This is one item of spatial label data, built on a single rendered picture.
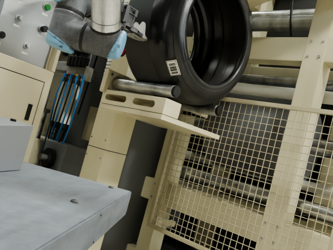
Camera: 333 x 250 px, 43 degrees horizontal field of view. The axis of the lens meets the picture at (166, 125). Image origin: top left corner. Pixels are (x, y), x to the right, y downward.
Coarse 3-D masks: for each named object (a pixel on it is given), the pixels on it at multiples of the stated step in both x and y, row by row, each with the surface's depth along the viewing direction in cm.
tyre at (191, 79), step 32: (160, 0) 148; (192, 0) 150; (224, 0) 184; (160, 32) 147; (224, 32) 193; (160, 64) 152; (192, 64) 195; (224, 64) 192; (160, 96) 171; (192, 96) 161; (224, 96) 178
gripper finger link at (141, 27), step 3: (135, 24) 145; (141, 24) 147; (144, 24) 148; (135, 27) 145; (138, 27) 146; (141, 27) 147; (144, 27) 148; (141, 30) 147; (144, 30) 148; (132, 33) 144; (144, 33) 149; (135, 36) 147; (138, 36) 146; (144, 36) 148; (141, 39) 149; (144, 39) 149
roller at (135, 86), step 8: (120, 80) 172; (128, 80) 169; (120, 88) 172; (128, 88) 168; (136, 88) 164; (144, 88) 161; (152, 88) 158; (160, 88) 155; (168, 88) 152; (176, 88) 152; (168, 96) 154; (176, 96) 152
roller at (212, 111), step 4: (184, 104) 183; (188, 104) 182; (208, 104) 176; (212, 104) 175; (180, 108) 185; (184, 108) 183; (188, 108) 182; (192, 108) 180; (196, 108) 178; (200, 108) 177; (204, 108) 175; (208, 108) 174; (212, 108) 173; (216, 108) 171; (220, 108) 172; (196, 112) 180; (200, 112) 178; (204, 112) 176; (208, 112) 174; (212, 112) 173; (216, 112) 171; (220, 112) 173
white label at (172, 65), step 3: (174, 60) 148; (168, 63) 150; (171, 63) 150; (174, 63) 149; (168, 66) 151; (171, 66) 150; (174, 66) 150; (177, 66) 149; (168, 69) 151; (171, 69) 151; (174, 69) 151; (177, 69) 150; (171, 72) 152; (174, 72) 151; (177, 72) 151; (171, 75) 152
